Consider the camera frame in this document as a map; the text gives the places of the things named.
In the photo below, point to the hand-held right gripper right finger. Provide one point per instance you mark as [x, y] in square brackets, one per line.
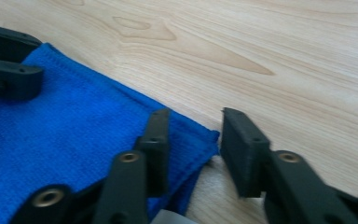
[248, 161]

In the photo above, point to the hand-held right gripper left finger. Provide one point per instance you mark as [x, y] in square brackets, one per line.
[127, 186]

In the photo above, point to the blue towel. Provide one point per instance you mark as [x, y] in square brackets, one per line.
[74, 130]

